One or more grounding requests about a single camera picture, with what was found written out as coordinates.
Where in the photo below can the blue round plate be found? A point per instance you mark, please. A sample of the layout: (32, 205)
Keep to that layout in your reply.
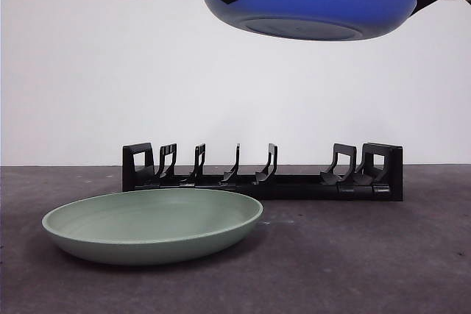
(312, 1)

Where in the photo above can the pale green round plate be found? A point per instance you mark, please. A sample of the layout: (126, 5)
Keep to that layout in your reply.
(151, 222)

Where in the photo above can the black plastic plate rack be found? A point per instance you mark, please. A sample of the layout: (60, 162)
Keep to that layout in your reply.
(294, 189)

